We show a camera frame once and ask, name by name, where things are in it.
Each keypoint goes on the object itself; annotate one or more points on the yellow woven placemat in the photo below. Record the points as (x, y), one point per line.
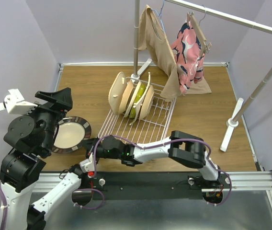
(138, 105)

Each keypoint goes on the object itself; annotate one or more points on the beige plate orange leaves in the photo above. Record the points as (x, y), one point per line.
(146, 103)

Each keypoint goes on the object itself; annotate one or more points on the blue wire hanger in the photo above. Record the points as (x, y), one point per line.
(159, 15)

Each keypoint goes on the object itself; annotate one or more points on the green polka dot plate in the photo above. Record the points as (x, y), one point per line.
(140, 92)

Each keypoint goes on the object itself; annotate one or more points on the white wire dish rack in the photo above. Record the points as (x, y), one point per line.
(154, 127)

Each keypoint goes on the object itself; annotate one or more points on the beige hanging shirt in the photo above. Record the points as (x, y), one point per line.
(152, 38)

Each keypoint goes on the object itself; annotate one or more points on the pink patterned hanging garment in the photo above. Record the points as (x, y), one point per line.
(186, 50)

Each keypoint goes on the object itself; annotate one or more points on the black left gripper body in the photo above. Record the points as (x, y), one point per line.
(48, 117)

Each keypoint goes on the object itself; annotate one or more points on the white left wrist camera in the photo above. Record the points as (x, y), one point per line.
(14, 103)

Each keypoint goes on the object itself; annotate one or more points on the black rimmed silver plate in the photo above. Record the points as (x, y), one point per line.
(71, 132)

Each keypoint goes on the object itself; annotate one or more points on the white clothes rack frame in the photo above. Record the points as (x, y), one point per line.
(241, 105)

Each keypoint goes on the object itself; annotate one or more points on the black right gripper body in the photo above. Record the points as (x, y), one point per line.
(101, 153)

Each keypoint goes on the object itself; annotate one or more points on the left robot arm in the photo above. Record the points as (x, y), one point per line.
(31, 136)

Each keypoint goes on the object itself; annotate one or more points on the wooden clip hanger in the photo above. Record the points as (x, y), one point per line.
(205, 46)

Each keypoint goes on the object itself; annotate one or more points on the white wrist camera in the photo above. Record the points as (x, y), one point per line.
(88, 166)
(14, 103)

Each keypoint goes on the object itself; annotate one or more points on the bird pattern beige plate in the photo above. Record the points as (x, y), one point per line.
(125, 97)

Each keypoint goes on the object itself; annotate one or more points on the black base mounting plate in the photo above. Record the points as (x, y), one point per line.
(149, 186)

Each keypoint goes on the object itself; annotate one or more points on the cream green floral plate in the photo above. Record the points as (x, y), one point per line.
(132, 99)

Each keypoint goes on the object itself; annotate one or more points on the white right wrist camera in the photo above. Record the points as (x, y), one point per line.
(88, 166)

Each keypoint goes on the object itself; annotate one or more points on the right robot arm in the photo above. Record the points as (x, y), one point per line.
(188, 150)

